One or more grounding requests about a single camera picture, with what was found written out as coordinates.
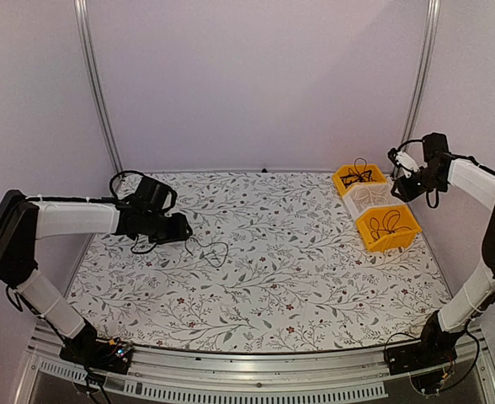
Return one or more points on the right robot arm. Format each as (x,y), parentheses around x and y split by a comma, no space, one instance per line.
(470,223)

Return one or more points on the aluminium frame post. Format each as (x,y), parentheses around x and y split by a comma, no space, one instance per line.
(91,65)
(431,23)

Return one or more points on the left aluminium frame post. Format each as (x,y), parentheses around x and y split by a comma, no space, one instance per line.
(91,65)

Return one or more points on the far yellow plastic bin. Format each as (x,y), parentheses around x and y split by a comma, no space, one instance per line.
(349,176)

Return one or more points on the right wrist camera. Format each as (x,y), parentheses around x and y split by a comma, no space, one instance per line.
(403,161)

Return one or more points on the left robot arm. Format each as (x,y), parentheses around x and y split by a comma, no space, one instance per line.
(24,220)

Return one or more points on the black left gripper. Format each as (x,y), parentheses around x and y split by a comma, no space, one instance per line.
(178,231)

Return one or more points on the yellow plastic bin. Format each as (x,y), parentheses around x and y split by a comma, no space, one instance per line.
(387,228)
(349,176)

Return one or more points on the white translucent plastic bin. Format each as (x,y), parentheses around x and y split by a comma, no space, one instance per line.
(365,197)

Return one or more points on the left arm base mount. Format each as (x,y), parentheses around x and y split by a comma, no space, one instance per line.
(112,355)

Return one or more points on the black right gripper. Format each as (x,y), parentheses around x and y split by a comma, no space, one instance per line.
(407,194)

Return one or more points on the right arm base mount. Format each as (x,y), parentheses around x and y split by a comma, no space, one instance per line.
(434,347)

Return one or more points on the floral patterned table mat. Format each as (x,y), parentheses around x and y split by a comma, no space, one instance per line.
(275,264)

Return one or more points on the near yellow plastic bin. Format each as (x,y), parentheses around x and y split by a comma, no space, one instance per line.
(387,228)

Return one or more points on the right aluminium frame post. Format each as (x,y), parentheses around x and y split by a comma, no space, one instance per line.
(431,23)

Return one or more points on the front aluminium rail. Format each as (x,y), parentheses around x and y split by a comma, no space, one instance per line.
(159,375)

